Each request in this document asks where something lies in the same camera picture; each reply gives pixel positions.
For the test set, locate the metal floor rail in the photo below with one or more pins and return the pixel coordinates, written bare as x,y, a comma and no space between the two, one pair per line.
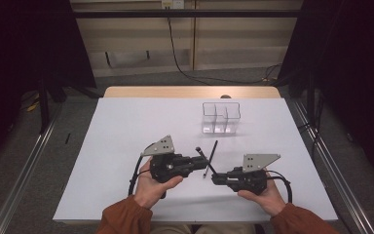
23,175
336,177

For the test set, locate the person's right hand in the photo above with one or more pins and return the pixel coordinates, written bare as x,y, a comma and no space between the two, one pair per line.
271,201

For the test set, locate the black curtain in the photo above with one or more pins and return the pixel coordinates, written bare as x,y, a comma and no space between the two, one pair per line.
354,48
19,39

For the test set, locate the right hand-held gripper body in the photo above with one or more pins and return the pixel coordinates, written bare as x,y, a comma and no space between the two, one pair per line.
250,182

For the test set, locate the clear acrylic pen holder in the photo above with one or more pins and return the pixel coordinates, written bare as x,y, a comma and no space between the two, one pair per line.
220,125

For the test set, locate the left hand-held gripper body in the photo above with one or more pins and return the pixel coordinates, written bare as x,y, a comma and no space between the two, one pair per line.
168,167

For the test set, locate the person's left hand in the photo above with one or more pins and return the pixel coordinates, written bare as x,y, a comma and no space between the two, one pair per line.
147,191

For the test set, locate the small dark round object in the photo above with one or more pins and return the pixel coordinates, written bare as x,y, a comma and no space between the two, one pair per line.
225,96

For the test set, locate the white wall socket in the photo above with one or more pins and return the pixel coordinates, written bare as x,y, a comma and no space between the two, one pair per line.
177,4

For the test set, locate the black stand post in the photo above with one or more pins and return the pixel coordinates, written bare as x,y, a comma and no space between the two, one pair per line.
44,110

